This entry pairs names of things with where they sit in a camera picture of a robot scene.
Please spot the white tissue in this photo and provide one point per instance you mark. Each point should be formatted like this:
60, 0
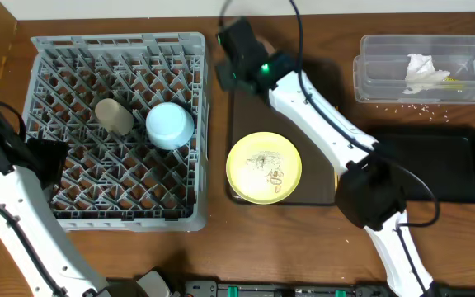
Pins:
421, 74

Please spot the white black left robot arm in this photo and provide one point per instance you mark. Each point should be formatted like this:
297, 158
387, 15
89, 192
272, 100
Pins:
51, 265

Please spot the yellow plate with scraps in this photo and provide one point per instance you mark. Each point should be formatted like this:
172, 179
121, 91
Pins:
263, 168

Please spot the dark brown serving tray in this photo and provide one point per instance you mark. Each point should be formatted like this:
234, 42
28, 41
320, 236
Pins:
249, 114

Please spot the grey plastic dishwasher rack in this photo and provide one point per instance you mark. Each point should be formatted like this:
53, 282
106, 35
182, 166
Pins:
123, 182

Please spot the light blue bowl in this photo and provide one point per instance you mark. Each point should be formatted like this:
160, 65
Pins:
169, 126

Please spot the cream white cup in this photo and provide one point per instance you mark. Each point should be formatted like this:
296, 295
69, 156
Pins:
113, 117

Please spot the green yellow snack wrapper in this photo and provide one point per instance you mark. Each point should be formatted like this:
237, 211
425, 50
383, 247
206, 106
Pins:
453, 84

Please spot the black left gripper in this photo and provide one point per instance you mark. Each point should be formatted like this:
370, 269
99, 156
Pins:
50, 159

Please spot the black plastic tray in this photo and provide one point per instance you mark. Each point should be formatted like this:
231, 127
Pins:
442, 156

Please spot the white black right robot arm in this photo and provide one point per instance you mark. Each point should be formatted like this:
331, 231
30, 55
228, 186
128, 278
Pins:
368, 193

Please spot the clear plastic waste bin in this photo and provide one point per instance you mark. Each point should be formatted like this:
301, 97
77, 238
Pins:
380, 69

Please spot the black equipment rail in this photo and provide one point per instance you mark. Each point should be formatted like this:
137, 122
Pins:
213, 288

